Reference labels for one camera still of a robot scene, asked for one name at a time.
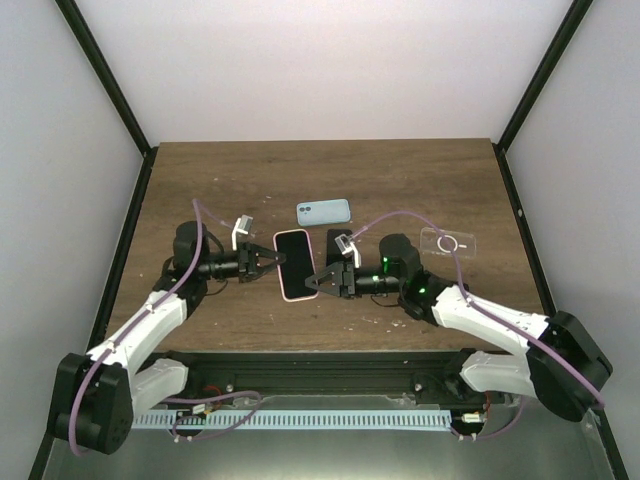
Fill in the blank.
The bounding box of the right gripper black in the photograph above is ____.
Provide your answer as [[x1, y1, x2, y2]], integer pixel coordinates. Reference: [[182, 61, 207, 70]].
[[306, 262, 404, 300]]

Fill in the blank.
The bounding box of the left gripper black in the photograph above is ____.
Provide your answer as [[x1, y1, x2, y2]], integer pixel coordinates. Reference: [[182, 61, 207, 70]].
[[199, 242, 286, 283]]

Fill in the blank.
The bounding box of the blue phone black screen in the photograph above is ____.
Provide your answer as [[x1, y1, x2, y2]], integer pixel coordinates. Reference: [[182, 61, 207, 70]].
[[325, 229, 352, 266]]

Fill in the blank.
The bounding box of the white phone case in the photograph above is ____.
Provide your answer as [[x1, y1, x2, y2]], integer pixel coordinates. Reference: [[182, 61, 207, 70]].
[[272, 228, 320, 303]]

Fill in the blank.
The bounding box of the pink phone black screen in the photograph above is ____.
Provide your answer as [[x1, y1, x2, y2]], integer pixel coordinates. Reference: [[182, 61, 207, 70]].
[[276, 232, 316, 300]]

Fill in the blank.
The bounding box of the light blue phone case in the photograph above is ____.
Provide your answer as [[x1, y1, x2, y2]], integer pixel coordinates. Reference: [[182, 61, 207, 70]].
[[296, 199, 351, 227]]

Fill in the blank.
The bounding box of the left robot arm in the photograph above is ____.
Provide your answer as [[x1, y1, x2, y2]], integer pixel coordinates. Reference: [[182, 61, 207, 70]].
[[48, 220, 286, 455]]

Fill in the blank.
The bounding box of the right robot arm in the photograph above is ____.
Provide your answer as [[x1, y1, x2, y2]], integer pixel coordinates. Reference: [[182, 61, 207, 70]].
[[305, 234, 613, 422]]

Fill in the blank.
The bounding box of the clear magsafe phone case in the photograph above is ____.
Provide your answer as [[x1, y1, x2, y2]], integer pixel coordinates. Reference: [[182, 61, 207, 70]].
[[420, 227, 477, 259]]

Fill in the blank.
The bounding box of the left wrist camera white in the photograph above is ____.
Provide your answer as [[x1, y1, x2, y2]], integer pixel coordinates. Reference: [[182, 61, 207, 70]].
[[231, 215, 253, 251]]

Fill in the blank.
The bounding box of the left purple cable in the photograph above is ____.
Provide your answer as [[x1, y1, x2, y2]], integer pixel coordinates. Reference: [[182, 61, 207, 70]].
[[72, 198, 239, 457]]

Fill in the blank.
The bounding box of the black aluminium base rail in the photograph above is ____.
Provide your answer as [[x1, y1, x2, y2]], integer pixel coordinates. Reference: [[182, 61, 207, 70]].
[[64, 352, 591, 401]]

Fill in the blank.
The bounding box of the light blue slotted cable duct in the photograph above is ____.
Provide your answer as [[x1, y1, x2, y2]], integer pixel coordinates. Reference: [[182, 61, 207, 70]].
[[132, 410, 452, 432]]

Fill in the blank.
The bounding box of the left black frame post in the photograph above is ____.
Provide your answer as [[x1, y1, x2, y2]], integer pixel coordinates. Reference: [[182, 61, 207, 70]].
[[53, 0, 153, 157]]

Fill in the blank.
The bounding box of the black frame post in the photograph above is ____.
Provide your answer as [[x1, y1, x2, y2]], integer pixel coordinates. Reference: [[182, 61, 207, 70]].
[[492, 0, 595, 156], [53, 0, 153, 157]]

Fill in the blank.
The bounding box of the right black frame post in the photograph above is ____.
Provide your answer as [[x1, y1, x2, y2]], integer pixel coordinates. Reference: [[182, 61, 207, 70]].
[[492, 0, 595, 156]]

